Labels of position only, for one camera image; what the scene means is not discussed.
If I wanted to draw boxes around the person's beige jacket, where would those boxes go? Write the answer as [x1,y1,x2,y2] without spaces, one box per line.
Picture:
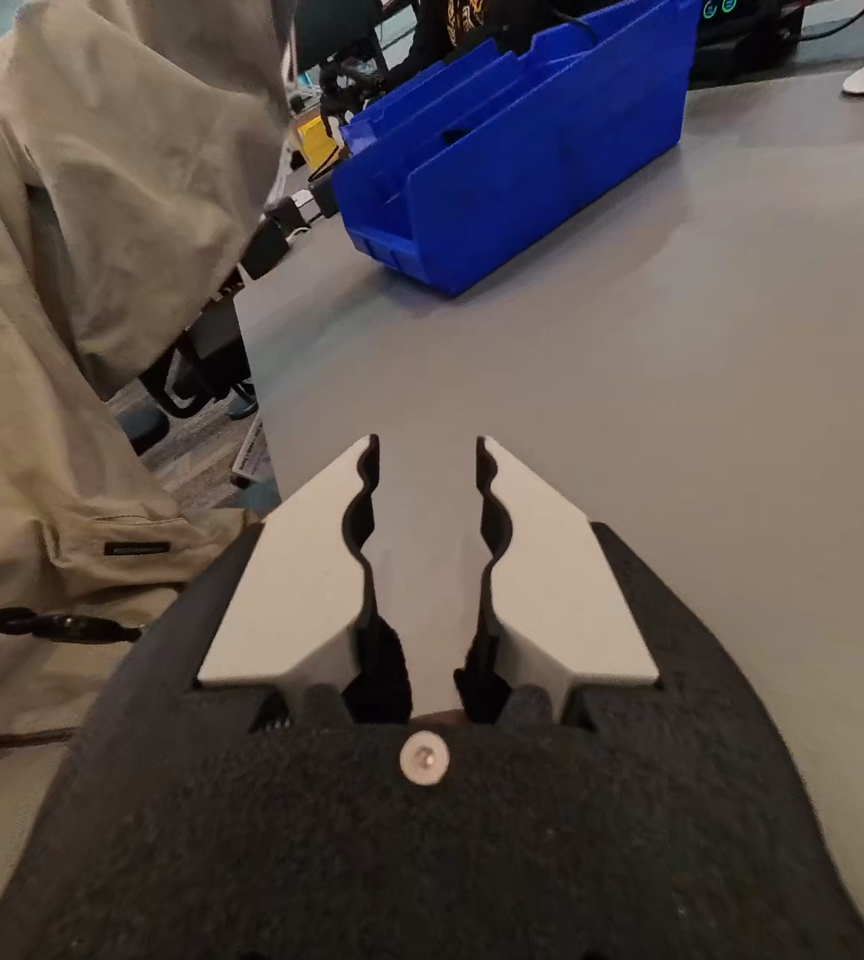
[0,0,291,826]

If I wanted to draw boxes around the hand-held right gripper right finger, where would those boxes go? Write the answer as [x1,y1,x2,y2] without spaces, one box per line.
[453,435,662,723]

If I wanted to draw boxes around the black cable with plug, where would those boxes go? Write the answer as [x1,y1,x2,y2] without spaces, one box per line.
[0,606,147,648]

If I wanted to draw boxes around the black office chair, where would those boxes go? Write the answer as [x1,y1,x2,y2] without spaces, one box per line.
[139,300,261,451]

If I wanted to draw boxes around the yellow plastic bin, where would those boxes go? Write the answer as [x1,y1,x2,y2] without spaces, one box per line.
[297,116,347,170]

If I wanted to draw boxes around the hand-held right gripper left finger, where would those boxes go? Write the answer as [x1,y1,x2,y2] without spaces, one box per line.
[198,433,412,723]

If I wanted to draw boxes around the blue plastic bin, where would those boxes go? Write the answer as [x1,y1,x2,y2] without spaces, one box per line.
[330,0,703,297]

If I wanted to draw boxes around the black device with green display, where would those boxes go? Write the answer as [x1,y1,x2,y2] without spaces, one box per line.
[702,0,804,45]

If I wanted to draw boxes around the black power adapter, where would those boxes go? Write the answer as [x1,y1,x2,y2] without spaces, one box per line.
[270,180,337,230]
[239,216,291,280]

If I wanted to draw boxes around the grey desk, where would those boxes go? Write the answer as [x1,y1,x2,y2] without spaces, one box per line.
[233,30,864,960]

